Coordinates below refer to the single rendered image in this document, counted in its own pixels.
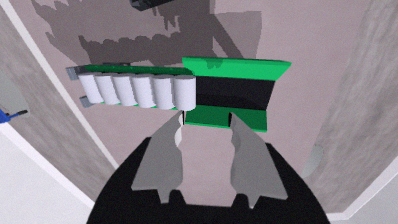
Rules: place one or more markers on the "dark grey open tray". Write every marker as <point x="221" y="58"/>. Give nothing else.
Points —
<point x="142" y="5"/>

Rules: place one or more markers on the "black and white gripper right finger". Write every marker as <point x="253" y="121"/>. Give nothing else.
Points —
<point x="269" y="182"/>

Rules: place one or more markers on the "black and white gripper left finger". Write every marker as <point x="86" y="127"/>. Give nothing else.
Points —
<point x="145" y="178"/>

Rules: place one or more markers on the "grey cylinder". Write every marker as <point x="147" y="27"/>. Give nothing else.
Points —
<point x="107" y="88"/>
<point x="185" y="92"/>
<point x="143" y="88"/>
<point x="125" y="90"/>
<point x="90" y="87"/>
<point x="163" y="91"/>

